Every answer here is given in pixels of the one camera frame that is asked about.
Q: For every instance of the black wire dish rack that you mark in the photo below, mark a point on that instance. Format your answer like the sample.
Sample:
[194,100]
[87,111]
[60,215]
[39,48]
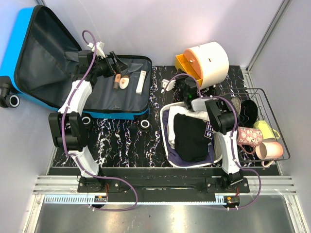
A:
[265,111]

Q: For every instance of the white rectangular tube box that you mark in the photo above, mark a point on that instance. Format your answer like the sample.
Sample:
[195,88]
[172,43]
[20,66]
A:
[141,82]

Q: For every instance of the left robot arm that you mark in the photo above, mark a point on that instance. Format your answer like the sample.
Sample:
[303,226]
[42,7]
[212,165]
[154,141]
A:
[68,126]

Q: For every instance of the black cloth garment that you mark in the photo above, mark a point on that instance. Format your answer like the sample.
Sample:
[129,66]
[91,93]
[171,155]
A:
[192,139]

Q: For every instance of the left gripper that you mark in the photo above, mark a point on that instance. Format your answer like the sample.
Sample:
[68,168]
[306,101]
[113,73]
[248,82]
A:
[117,67]

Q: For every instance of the peach gradient mug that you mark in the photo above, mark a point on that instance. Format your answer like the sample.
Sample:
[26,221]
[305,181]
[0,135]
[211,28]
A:
[268,152]

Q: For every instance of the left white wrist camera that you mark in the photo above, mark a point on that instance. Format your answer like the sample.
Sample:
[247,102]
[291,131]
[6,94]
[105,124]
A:
[98,49]

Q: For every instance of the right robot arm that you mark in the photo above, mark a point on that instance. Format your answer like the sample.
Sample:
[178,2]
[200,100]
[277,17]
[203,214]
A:
[223,120]

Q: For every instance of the cream cylindrical drawer box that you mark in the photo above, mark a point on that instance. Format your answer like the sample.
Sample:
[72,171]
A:
[207,63]

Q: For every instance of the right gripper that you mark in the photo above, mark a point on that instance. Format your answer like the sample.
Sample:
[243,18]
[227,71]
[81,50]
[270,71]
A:
[178,80]

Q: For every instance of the pink patterned mug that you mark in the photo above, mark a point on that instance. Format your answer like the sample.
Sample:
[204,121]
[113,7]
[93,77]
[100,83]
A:
[249,137]

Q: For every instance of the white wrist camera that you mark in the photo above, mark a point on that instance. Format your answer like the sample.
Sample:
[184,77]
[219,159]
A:
[98,49]
[167,85]

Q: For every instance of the black bowl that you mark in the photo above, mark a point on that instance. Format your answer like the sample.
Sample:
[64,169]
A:
[249,113]

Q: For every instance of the white plastic basin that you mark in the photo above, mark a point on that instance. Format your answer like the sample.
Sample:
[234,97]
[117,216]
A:
[192,136]

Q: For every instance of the detached black white wheel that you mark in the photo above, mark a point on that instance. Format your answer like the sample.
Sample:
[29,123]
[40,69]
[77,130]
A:
[144,125]

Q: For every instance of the grey speckled plate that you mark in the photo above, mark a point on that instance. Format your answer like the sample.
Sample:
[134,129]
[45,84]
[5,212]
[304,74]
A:
[237,104]

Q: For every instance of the purple cloth garment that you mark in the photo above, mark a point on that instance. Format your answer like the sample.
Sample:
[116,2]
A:
[184,162]

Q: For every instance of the yellow-green mug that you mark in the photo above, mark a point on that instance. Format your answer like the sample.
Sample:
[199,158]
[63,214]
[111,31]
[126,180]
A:
[267,131]

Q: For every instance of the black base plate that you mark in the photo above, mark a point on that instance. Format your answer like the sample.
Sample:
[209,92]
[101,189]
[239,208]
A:
[198,183]

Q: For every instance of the aluminium rail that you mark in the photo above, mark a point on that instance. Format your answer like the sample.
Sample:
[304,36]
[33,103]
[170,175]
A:
[267,185]

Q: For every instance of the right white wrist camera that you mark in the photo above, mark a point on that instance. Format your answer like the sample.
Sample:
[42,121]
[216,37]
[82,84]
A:
[167,85]

